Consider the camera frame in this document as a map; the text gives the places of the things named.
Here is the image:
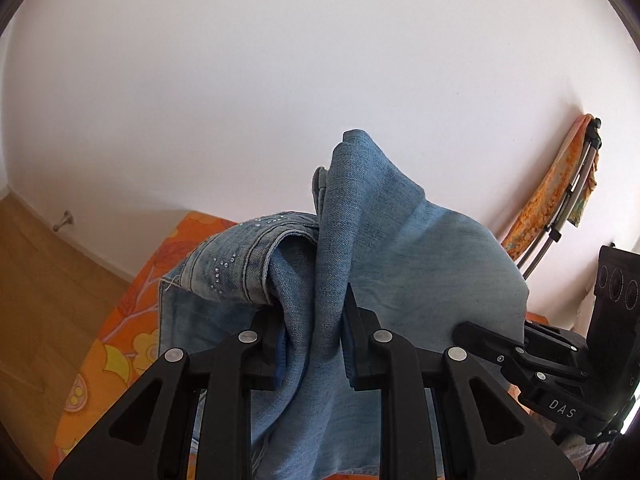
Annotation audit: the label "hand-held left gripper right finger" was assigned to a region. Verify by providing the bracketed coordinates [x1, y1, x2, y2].
[341, 282, 581, 480]

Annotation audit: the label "light blue denim pants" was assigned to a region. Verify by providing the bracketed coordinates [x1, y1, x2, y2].
[160, 129, 530, 480]

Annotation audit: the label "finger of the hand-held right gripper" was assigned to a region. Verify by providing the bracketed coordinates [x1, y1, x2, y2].
[524, 320, 591, 371]
[452, 321, 587, 386]

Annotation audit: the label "silver tripod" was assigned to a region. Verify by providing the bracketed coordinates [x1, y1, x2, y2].
[515, 117, 603, 281]

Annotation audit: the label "orange floral bed sheet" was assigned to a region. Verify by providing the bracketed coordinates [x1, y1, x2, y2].
[47, 210, 551, 480]

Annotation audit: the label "black cable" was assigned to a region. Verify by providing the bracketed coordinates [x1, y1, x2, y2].
[585, 425, 631, 476]

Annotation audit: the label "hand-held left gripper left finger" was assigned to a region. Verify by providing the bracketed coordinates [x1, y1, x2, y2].
[52, 310, 288, 480]

